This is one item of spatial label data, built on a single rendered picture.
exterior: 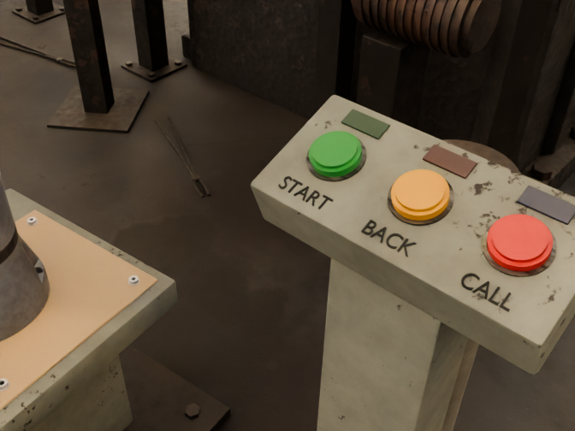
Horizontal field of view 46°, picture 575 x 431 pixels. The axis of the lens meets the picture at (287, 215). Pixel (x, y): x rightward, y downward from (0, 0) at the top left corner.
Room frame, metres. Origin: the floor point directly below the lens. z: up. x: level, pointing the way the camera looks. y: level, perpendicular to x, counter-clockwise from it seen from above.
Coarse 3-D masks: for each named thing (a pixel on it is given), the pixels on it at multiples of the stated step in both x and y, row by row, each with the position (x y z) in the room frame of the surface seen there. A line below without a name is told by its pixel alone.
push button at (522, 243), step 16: (496, 224) 0.34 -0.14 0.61; (512, 224) 0.34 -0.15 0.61; (528, 224) 0.34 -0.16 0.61; (544, 224) 0.34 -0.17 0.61; (496, 240) 0.33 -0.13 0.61; (512, 240) 0.33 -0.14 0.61; (528, 240) 0.32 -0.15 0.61; (544, 240) 0.32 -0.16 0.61; (496, 256) 0.32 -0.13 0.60; (512, 256) 0.31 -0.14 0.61; (528, 256) 0.31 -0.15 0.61; (544, 256) 0.31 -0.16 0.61
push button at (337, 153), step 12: (336, 132) 0.44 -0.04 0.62; (312, 144) 0.43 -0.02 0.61; (324, 144) 0.43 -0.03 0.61; (336, 144) 0.43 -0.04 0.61; (348, 144) 0.43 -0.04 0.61; (312, 156) 0.42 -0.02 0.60; (324, 156) 0.42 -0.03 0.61; (336, 156) 0.42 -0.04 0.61; (348, 156) 0.41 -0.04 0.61; (360, 156) 0.42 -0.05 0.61; (324, 168) 0.41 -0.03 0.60; (336, 168) 0.41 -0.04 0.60; (348, 168) 0.41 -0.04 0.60
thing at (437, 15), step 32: (352, 0) 1.08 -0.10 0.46; (384, 0) 1.04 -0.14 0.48; (416, 0) 1.01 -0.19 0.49; (448, 0) 0.98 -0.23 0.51; (480, 0) 0.97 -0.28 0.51; (384, 32) 1.09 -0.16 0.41; (416, 32) 1.00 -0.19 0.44; (448, 32) 0.96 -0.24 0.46; (480, 32) 0.99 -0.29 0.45; (384, 64) 1.04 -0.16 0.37; (416, 64) 1.07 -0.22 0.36; (384, 96) 1.04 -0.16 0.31; (416, 96) 1.08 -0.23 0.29; (416, 128) 1.10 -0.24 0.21
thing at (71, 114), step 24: (72, 0) 1.46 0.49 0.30; (96, 0) 1.50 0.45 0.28; (72, 24) 1.46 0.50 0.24; (96, 24) 1.48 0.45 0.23; (72, 48) 1.46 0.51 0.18; (96, 48) 1.46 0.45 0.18; (96, 72) 1.46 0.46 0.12; (72, 96) 1.54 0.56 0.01; (96, 96) 1.46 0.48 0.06; (120, 96) 1.54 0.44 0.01; (144, 96) 1.55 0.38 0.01; (72, 120) 1.42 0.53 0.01; (96, 120) 1.42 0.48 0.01; (120, 120) 1.43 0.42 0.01
